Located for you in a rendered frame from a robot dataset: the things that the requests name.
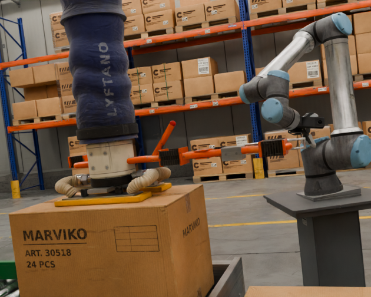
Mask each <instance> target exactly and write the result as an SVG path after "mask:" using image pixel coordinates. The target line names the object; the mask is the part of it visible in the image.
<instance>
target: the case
mask: <svg viewBox="0 0 371 297"><path fill-rule="evenodd" d="M151 194H152V196H151V197H149V198H147V199H145V200H143V201H141V202H137V203H116V204H94V205H82V206H61V207H55V205H54V202H55V201H57V200H61V199H64V198H66V195H65V196H61V197H58V198H56V199H52V200H49V201H47V202H43V203H40V204H36V205H34V206H31V207H27V208H25V209H21V210H18V211H15V212H12V213H10V214H9V223H10V228H11V236H12V244H13V249H14V257H15V266H16V274H17V279H18V287H19V295H20V297H206V295H207V294H208V292H209V290H210V289H211V288H212V286H213V285H214V275H213V265H212V259H211V249H210V239H209V233H208V223H207V213H206V203H205V197H204V187H203V184H192V185H183V186H172V187H171V188H169V189H167V190H165V191H163V192H154V193H151Z"/></svg>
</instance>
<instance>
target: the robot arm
mask: <svg viewBox="0 0 371 297"><path fill-rule="evenodd" d="M351 33H352V24H351V21H350V19H349V18H348V17H347V15H345V14H344V13H342V12H339V13H336V14H332V15H331V16H328V17H325V18H323V19H320V20H318V21H315V22H313V23H311V24H309V25H307V26H306V27H304V28H302V29H301V30H299V31H298V32H297V33H296V34H295V35H294V37H293V41H292V42H291V43H290V44H289V45H288V46H287V47H286V48H285V49H284V50H283V51H282V52H281V53H280V54H279V55H278V56H277V57H276V58H275V59H273V60H272V61H271V62H270V63H269V64H268V65H267V66H266V67H265V68H264V69H263V70H262V71H261V72H260V73H259V74H257V75H256V76H255V77H254V78H253V79H252V80H251V81H250V82H248V83H245V84H243V85H241V86H240V89H239V94H240V98H241V100H242V101H243V102H244V103H246V104H252V103H255V102H258V101H262V100H266V101H265V102H264V103H263V105H262V107H261V114H262V116H263V118H264V119H265V120H267V121H268V122H269V123H273V124H275V125H277V126H279V127H281V128H283V129H285V130H288V133H289V134H292V133H294V134H292V135H294V136H296V135H302V133H303V135H302V137H305V138H306V149H300V153H301V155H302V162H303V167H304V173H305V177H306V182H305V187H304V195H306V196H320V195H325V194H331V193H336V192H339V191H342V190H343V185H342V183H341V181H340V180H339V178H338V176H337V175H336V170H343V169H358V168H360V167H366V166H367V165H368V164H369V163H370V162H371V139H370V138H369V137H368V136H367V135H364V133H363V130H362V129H360V128H359V126H358V121H357V112H356V102H355V93H354V87H353V78H352V68H351V63H350V53H349V44H348V40H349V39H348V35H350V34H351ZM321 44H323V45H324V51H325V57H326V67H327V76H328V82H329V92H330V102H331V108H332V117H333V127H334V130H333V132H332V133H331V135H330V138H329V136H326V137H321V138H317V139H313V137H312V135H311V134H309V133H310V129H311V128H318V129H323V128H324V126H325V119H324V117H318V115H317V114H316V113H306V114H305V115H304V116H300V115H299V113H298V112H297V111H296V110H294V109H292V108H290V107H289V82H290V77H289V74H288V73H287V71H288V70H289V69H290V68H291V67H292V66H293V65H294V64H295V63H296V62H297V61H298V60H299V59H300V58H301V57H302V56H303V55H304V54H305V53H308V52H310V51H312V50H313V49H314V48H316V47H317V46H319V45H321ZM330 139H331V140H330Z"/></svg>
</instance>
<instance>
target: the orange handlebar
mask: <svg viewBox="0 0 371 297"><path fill-rule="evenodd" d="M292 147H293V145H292V143H286V150H290V149H292ZM241 153H242V154H250V153H259V147H258V146H245V147H242V148H241ZM217 156H221V149H214V150H212V148H206V149H198V150H196V151H189V152H186V153H183V154H182V158H183V159H195V160H201V159H209V158H211V157H217ZM156 161H159V159H158V156H139V157H135V156H134V157H133V158H128V159H127V163H128V164H136V163H149V162H156ZM74 168H75V169H82V168H89V167H88V162H87V161H83V162H78V163H75V164H74Z"/></svg>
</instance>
